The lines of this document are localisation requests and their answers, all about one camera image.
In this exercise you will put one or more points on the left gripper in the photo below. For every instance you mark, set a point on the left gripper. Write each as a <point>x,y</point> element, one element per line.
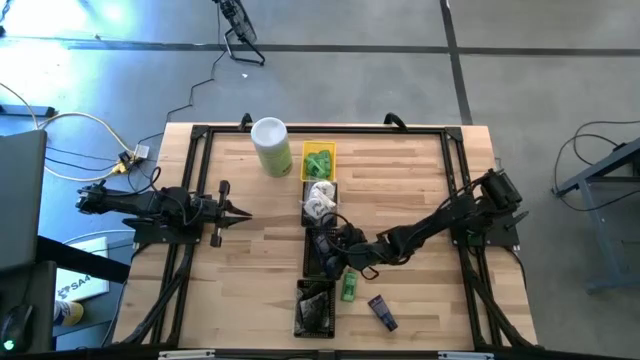
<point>209,207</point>

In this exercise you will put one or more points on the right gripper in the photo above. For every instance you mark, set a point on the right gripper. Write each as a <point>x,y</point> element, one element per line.
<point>362,255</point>

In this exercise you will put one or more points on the dark blue shave butter tube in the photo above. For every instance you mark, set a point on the dark blue shave butter tube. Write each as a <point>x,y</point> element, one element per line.
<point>383,312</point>
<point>330,260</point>
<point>320,246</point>

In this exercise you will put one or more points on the clear bag with black disc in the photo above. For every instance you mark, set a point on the clear bag with black disc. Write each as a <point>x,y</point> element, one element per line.
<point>312,310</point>
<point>316,292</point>

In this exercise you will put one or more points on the clear vanity pack bag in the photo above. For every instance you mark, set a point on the clear vanity pack bag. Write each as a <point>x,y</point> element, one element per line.
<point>316,207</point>

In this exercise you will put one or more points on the white round vanity pack bag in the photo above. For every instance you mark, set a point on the white round vanity pack bag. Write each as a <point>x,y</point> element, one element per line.
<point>322,189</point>

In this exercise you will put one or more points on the clear bag with black mesh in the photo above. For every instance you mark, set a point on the clear bag with black mesh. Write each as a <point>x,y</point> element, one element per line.
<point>307,327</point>

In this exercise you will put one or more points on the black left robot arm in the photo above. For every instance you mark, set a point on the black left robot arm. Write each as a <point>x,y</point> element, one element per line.
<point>145,202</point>

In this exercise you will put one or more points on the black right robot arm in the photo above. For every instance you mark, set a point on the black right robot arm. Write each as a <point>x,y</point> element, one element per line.
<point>450,220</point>

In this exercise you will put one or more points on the black plastic basket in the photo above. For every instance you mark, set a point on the black plastic basket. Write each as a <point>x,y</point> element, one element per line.
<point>306,220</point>
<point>332,320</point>
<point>310,260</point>

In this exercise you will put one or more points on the green white wipes canister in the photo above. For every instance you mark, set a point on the green white wipes canister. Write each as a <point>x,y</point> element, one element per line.
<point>272,150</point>

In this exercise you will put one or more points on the yellow plastic basket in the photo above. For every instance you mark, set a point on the yellow plastic basket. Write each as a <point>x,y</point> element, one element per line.
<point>320,145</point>

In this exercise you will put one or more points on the grey power adapter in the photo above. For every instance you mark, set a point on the grey power adapter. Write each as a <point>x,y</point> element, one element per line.
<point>141,150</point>

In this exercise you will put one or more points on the yellow plug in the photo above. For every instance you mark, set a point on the yellow plug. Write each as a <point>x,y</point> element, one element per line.
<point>120,168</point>

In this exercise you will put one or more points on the white cardboard box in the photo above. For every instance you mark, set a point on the white cardboard box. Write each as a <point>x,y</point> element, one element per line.
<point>85,287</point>

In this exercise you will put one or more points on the black floor fan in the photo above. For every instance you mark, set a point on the black floor fan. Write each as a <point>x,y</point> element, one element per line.
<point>242,27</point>

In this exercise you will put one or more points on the black desk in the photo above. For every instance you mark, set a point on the black desk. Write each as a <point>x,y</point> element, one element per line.
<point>40,290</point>

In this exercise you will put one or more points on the dark grey monitor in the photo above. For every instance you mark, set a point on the dark grey monitor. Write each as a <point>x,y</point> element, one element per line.
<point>22,200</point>

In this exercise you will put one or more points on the black computer mouse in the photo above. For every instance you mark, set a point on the black computer mouse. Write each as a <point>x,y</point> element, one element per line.
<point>15,327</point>

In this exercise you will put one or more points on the black aluminium table frame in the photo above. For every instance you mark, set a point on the black aluminium table frame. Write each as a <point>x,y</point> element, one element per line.
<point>325,130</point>

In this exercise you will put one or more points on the white bracket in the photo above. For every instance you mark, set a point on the white bracket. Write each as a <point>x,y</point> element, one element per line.
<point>465,356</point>
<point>187,354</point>

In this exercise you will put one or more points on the blue metal frame table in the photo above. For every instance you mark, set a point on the blue metal frame table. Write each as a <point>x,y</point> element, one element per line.
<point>620,156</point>

